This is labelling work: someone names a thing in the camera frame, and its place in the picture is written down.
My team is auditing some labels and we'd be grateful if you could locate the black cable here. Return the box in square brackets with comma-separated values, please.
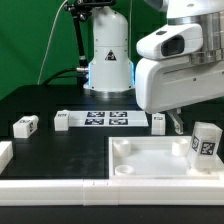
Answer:
[42, 68, 90, 86]

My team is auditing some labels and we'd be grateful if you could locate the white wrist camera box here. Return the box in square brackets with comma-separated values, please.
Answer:
[136, 24, 203, 60]

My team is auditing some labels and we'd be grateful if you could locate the white front fence rail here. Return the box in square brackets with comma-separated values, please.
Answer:
[0, 179, 224, 206]

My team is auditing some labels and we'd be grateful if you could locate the white cable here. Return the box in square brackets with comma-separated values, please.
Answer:
[37, 0, 69, 86]

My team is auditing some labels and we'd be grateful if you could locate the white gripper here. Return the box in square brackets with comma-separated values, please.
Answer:
[135, 56, 224, 134]

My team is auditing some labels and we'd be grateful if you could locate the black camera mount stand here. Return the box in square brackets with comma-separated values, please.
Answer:
[64, 0, 117, 74]

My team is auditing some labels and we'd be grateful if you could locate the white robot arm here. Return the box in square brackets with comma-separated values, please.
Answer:
[85, 0, 224, 134]

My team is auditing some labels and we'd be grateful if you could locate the white left fence piece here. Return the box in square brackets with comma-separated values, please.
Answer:
[0, 141, 13, 174]

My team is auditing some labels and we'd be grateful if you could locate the white square tabletop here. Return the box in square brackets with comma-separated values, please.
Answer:
[109, 136, 224, 180]

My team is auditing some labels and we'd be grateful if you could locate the white sheet with tags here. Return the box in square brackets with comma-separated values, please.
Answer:
[69, 110, 148, 127]

